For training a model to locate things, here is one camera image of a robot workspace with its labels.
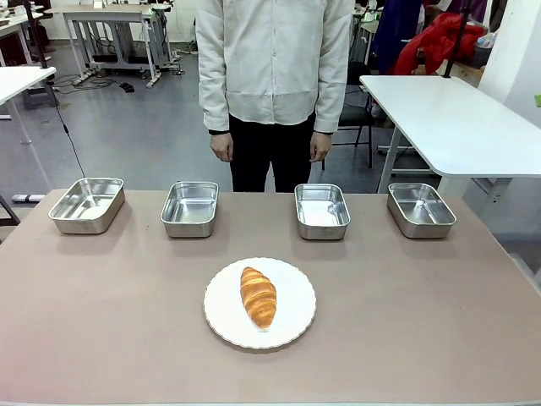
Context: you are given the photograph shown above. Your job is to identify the person's left hand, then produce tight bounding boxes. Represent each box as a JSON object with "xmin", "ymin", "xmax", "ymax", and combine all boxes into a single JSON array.
[{"xmin": 309, "ymin": 131, "xmax": 332, "ymax": 163}]

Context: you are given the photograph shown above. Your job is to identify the person's right hand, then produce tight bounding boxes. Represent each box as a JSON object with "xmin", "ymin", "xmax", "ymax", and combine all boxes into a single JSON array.
[{"xmin": 210, "ymin": 131, "xmax": 234, "ymax": 163}]

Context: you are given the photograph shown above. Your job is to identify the golden brown croissant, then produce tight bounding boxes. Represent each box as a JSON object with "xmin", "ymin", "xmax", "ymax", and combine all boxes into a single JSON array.
[{"xmin": 239, "ymin": 266, "xmax": 278, "ymax": 331}]

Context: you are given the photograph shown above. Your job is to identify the stainless steel rectangular container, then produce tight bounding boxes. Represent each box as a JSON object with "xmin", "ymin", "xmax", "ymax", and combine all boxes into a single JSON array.
[
  {"xmin": 293, "ymin": 183, "xmax": 352, "ymax": 241},
  {"xmin": 160, "ymin": 181, "xmax": 220, "ymax": 239},
  {"xmin": 386, "ymin": 182, "xmax": 457, "ymax": 240},
  {"xmin": 47, "ymin": 177, "xmax": 126, "ymax": 235}
]

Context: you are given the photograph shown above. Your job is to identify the person's black trousers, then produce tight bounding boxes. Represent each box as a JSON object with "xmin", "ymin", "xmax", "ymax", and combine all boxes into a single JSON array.
[{"xmin": 228, "ymin": 112, "xmax": 317, "ymax": 194}]

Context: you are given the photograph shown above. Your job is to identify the black folding chair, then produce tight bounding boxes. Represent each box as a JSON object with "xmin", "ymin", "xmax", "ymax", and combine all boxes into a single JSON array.
[{"xmin": 321, "ymin": 61, "xmax": 377, "ymax": 171}]

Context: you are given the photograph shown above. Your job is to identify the person's cream button jacket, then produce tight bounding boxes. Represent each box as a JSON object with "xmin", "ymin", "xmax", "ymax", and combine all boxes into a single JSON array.
[{"xmin": 195, "ymin": 0, "xmax": 355, "ymax": 134}]

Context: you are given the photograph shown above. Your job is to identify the large white desk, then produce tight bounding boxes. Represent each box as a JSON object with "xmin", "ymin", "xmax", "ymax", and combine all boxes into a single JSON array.
[{"xmin": 358, "ymin": 74, "xmax": 541, "ymax": 200}]

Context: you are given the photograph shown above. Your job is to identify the dark blue hanging cloth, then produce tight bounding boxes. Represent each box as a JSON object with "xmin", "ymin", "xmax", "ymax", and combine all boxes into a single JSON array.
[{"xmin": 371, "ymin": 0, "xmax": 424, "ymax": 75}]

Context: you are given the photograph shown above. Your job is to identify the white scalloped round plate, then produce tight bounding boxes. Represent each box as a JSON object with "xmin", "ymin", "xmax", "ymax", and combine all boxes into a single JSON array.
[{"xmin": 203, "ymin": 256, "xmax": 318, "ymax": 350}]

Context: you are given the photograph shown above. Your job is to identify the red cloth heap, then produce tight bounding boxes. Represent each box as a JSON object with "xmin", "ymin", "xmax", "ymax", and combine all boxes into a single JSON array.
[{"xmin": 399, "ymin": 12, "xmax": 486, "ymax": 76}]

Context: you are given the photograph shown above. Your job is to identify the grey metal workbench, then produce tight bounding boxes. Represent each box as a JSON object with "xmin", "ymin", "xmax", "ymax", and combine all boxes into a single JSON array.
[{"xmin": 44, "ymin": 3, "xmax": 175, "ymax": 88}]

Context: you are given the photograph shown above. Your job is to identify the black clamp pole stand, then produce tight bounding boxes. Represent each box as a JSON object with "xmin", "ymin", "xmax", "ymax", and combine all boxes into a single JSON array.
[{"xmin": 442, "ymin": 0, "xmax": 473, "ymax": 80}]

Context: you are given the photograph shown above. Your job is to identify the small white desk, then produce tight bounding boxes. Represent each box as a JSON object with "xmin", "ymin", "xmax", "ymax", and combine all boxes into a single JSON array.
[{"xmin": 0, "ymin": 65, "xmax": 57, "ymax": 191}]

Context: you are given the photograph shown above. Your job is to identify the black tripod pole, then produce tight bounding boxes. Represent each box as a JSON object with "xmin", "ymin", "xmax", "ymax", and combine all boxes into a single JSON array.
[{"xmin": 23, "ymin": 0, "xmax": 50, "ymax": 70}]

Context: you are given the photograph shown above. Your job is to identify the thin black floor cable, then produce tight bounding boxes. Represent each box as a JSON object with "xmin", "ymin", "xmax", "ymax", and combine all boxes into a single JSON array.
[{"xmin": 43, "ymin": 79, "xmax": 88, "ymax": 178}]

